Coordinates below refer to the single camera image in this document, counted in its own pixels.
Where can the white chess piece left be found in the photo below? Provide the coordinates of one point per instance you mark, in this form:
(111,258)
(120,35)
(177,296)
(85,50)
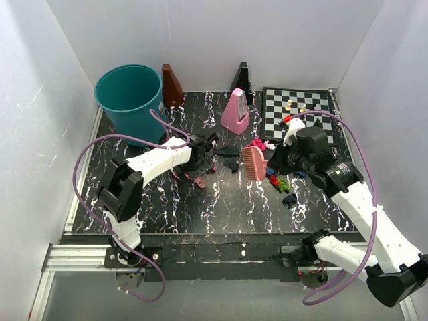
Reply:
(289,105)

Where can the white paper scrap right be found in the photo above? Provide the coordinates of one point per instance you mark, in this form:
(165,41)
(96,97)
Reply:
(269,146)

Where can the brown wooden metronome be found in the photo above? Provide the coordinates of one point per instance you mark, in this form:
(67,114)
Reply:
(172,90)

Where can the black white chessboard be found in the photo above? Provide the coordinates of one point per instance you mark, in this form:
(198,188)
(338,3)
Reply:
(275,100)

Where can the dark navy scrap lower right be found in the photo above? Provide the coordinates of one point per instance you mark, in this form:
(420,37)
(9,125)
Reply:
(290,200)

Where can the red paper scrap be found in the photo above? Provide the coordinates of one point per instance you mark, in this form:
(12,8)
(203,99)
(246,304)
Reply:
(274,180)

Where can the pink dustpan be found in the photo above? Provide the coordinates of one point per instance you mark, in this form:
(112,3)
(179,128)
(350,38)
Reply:
(184,179)

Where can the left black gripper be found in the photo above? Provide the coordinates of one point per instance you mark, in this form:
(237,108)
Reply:
(205,168)

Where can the magenta paper scrap right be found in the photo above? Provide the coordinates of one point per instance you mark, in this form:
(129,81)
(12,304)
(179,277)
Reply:
(257,142)

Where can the blue paper scrap right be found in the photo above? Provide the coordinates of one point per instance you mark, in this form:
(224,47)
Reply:
(270,172)

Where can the dark scrap near dustpan handle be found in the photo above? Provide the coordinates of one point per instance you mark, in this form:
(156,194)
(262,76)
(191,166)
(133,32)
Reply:
(232,164)

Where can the dark scrap under dustpan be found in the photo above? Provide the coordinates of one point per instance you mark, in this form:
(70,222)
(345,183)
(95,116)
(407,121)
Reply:
(228,151)

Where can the pink hand brush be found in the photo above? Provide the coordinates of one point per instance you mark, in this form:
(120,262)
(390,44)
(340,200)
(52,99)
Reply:
(255,163)

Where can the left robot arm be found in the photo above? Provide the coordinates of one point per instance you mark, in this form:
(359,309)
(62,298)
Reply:
(121,187)

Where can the black metronome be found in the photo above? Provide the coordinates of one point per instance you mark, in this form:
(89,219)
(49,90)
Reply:
(242,79)

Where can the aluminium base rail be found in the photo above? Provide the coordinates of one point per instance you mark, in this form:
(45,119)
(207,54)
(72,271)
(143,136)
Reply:
(75,285)

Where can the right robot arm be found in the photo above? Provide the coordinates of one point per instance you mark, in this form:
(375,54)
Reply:
(393,268)

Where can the pink metronome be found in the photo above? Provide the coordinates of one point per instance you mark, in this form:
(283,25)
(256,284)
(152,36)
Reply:
(235,117)

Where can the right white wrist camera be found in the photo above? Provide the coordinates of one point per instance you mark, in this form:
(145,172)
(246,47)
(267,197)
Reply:
(294,125)

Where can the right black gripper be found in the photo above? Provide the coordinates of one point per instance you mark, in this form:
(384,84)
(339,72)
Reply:
(276,161)

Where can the teal plastic waste bin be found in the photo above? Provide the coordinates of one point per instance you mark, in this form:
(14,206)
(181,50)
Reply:
(127,94)

